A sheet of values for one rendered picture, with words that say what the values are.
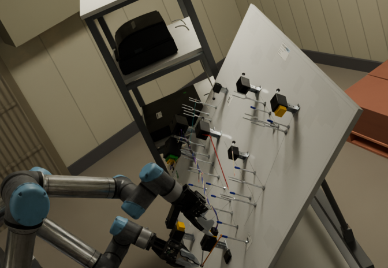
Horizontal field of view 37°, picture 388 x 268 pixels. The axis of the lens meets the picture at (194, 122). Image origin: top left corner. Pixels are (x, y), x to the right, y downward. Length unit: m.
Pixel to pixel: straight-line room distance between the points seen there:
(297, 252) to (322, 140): 0.77
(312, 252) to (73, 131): 3.28
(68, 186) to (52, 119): 3.24
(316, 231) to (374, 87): 1.85
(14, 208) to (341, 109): 1.01
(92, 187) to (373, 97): 2.50
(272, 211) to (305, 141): 0.26
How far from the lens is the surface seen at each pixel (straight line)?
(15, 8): 4.67
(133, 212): 1.99
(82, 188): 2.02
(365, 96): 4.12
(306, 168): 1.86
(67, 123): 5.29
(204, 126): 2.53
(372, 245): 3.57
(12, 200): 1.80
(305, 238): 2.53
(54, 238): 2.20
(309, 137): 1.90
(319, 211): 2.64
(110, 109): 5.43
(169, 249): 2.21
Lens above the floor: 2.51
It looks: 28 degrees down
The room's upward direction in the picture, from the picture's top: 24 degrees counter-clockwise
